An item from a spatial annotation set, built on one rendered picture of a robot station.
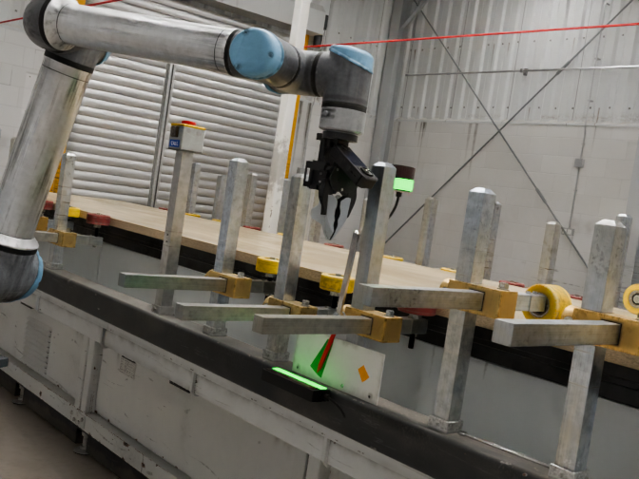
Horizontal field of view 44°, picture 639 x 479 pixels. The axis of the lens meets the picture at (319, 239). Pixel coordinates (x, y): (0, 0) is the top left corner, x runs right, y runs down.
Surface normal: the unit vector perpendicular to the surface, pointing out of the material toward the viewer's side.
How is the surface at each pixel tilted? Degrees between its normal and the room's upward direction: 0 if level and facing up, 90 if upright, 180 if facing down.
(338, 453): 90
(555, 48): 90
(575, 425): 90
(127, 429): 89
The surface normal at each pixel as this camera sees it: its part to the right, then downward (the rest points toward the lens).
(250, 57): -0.32, 0.01
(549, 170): -0.78, -0.08
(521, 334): 0.66, 0.14
